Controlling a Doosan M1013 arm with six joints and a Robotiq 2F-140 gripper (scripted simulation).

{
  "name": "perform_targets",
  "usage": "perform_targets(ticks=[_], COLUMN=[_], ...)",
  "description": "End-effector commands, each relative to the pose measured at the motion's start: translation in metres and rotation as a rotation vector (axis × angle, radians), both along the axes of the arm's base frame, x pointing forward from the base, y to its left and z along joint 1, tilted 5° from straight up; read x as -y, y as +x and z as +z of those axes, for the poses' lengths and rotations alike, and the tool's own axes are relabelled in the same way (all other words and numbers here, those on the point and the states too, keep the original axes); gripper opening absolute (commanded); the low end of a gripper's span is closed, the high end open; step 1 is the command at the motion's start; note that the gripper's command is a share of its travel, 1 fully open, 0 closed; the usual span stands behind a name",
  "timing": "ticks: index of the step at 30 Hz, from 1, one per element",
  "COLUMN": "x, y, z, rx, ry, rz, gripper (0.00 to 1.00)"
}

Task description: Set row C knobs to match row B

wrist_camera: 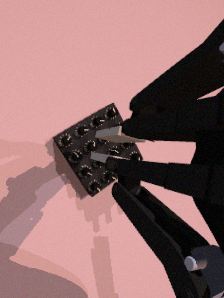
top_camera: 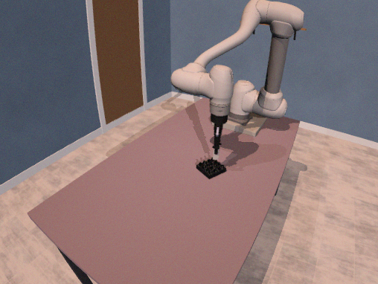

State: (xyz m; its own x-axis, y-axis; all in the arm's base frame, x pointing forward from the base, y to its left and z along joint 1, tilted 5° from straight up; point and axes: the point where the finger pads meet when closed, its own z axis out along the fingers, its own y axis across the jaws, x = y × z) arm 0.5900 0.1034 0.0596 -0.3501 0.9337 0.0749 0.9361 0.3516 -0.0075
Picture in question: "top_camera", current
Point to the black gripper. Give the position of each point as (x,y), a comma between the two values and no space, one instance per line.
(217,133)

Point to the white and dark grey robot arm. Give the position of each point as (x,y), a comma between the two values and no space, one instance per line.
(218,85)

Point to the black knob box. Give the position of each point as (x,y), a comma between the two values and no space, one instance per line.
(210,169)

